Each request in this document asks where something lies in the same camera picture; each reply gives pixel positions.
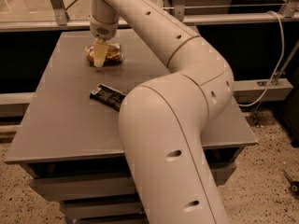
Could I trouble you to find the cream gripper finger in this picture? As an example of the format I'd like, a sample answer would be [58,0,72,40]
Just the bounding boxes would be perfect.
[93,39,108,67]

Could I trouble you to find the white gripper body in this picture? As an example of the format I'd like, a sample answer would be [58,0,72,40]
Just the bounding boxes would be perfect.
[90,13,119,40]

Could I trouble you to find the orange soda can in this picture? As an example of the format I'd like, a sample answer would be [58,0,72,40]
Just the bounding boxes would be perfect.
[85,43,123,67]

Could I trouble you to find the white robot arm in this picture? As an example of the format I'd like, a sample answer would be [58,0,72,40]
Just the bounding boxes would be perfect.
[91,0,234,224]

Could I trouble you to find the black snack packet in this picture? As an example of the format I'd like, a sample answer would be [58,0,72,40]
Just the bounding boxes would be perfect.
[90,84,126,111]

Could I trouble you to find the grey metal railing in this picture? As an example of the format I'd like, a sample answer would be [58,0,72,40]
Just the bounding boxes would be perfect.
[0,0,298,32]

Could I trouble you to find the grey drawer cabinet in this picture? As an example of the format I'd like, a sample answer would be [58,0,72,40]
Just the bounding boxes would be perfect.
[5,29,254,224]

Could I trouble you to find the black caster wheel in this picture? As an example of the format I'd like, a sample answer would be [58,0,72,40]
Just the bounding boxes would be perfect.
[283,171,299,195]

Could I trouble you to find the white cable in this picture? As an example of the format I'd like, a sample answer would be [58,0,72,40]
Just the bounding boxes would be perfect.
[237,10,286,108]

